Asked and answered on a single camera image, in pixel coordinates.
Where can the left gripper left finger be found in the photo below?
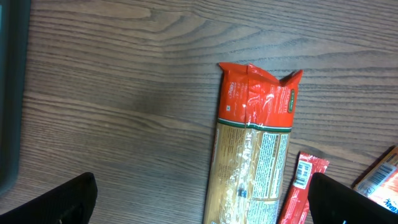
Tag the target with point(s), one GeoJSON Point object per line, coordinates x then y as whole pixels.
{"type": "Point", "coordinates": [70, 203]}

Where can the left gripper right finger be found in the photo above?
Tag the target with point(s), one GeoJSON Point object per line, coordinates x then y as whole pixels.
{"type": "Point", "coordinates": [331, 202]}

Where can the red stick sachet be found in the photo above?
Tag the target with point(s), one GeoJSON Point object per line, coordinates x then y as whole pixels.
{"type": "Point", "coordinates": [296, 206]}

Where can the small orange carton box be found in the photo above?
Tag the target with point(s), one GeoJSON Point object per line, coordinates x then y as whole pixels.
{"type": "Point", "coordinates": [380, 183]}

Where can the orange spaghetti pasta packet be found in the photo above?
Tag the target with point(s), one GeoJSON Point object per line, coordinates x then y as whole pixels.
{"type": "Point", "coordinates": [254, 124]}

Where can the grey plastic shopping basket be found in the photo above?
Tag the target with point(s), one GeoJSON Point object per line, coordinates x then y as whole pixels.
{"type": "Point", "coordinates": [15, 17]}

